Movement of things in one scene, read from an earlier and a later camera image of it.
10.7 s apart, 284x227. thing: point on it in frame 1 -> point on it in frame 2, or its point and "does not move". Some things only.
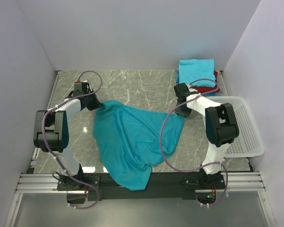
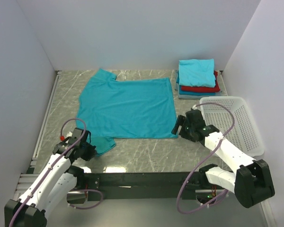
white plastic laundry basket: (248, 143) does not move
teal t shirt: (129, 141) -> (109, 109)
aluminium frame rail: (30, 182) does not move
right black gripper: (180, 111) -> (182, 127)
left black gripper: (94, 103) -> (89, 149)
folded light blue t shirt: (190, 70) does not move
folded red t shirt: (203, 90) does not move
